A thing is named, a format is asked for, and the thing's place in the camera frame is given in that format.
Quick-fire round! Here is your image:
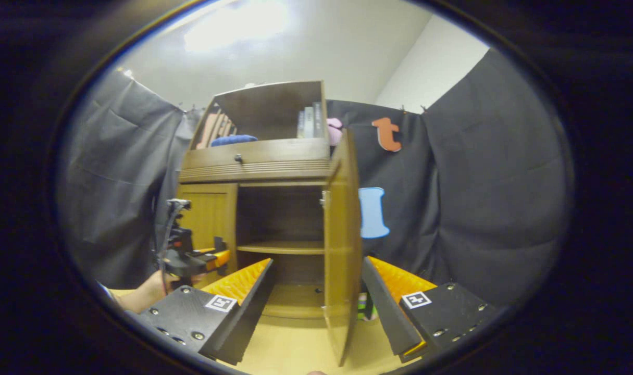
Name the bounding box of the black backdrop cloth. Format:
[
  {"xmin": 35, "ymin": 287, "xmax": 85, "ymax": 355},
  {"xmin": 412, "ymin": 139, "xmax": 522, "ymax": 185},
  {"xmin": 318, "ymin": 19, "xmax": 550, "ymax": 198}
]
[{"xmin": 58, "ymin": 49, "xmax": 575, "ymax": 308}]

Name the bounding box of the wooden slatted rack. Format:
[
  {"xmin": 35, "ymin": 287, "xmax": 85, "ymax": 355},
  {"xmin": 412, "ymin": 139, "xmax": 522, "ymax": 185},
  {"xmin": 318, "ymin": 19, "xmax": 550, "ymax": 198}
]
[{"xmin": 196, "ymin": 107, "xmax": 237, "ymax": 150}]

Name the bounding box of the wooden cabinet drawer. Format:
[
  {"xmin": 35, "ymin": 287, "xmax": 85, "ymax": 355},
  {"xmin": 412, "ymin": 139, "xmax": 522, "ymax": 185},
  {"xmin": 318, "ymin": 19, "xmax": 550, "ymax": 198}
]
[{"xmin": 183, "ymin": 138, "xmax": 330, "ymax": 168}]

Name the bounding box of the wooden double-door shoe cabinet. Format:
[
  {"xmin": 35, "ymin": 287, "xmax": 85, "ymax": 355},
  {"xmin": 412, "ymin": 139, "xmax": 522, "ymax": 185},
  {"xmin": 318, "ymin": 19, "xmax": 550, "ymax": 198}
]
[{"xmin": 177, "ymin": 80, "xmax": 332, "ymax": 321}]

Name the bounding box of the wooden inner cabinet shelf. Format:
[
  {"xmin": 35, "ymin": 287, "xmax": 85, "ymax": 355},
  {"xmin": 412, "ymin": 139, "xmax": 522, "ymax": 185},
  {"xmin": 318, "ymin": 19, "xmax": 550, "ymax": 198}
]
[{"xmin": 237, "ymin": 241, "xmax": 326, "ymax": 256}]

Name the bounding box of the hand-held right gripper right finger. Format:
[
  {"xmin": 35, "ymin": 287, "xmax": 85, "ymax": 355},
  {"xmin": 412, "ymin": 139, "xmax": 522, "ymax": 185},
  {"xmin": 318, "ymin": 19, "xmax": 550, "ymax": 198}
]
[{"xmin": 362, "ymin": 256, "xmax": 499, "ymax": 364}]

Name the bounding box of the wooden cabinet door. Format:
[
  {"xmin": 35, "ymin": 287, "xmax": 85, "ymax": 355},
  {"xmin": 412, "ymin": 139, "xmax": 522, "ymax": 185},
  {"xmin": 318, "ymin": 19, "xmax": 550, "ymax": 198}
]
[
  {"xmin": 322, "ymin": 129, "xmax": 364, "ymax": 368},
  {"xmin": 178, "ymin": 183, "xmax": 239, "ymax": 287}
]

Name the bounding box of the pink and green plush toy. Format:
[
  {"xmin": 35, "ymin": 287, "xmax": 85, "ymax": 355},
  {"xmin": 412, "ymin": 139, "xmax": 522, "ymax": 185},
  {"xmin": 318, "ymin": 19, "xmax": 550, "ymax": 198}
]
[{"xmin": 357, "ymin": 292, "xmax": 379, "ymax": 322}]

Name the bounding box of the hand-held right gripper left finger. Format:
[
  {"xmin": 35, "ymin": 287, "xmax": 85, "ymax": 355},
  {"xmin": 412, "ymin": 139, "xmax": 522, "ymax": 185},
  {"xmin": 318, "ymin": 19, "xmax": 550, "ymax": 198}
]
[{"xmin": 139, "ymin": 258, "xmax": 276, "ymax": 366}]

